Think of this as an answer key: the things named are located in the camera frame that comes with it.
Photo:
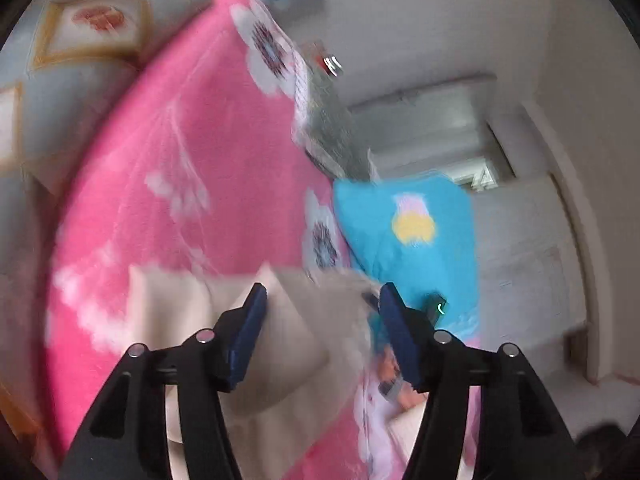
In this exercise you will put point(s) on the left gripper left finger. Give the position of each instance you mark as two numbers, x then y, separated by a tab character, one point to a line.
124	433

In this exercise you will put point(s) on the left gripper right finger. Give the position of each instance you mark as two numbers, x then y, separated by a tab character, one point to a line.
520	432

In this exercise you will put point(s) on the beige jacket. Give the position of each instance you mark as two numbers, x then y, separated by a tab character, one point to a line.
300	412

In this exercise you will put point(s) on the blue cartoon pillow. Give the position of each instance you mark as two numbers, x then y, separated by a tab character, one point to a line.
418	234

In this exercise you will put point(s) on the pink floral blanket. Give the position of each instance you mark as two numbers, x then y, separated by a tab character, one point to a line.
196	170

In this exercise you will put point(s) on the light blue patterned bedsheet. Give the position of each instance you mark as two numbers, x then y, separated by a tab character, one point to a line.
62	67

